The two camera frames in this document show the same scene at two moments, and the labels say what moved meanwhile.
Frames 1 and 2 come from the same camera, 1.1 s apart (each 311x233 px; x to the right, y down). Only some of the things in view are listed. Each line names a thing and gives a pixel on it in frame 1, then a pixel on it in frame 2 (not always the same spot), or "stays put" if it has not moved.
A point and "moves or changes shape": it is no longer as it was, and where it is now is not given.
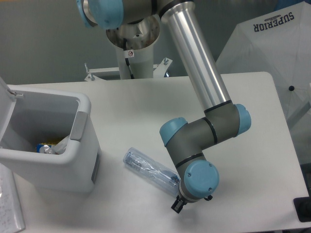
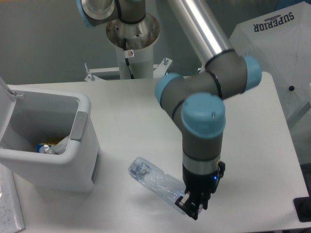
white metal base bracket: x=158 y=72 stays put
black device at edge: x=302 y=206 stays put
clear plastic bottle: x=153 y=171 moves or changes shape
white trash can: x=30 y=115 stays put
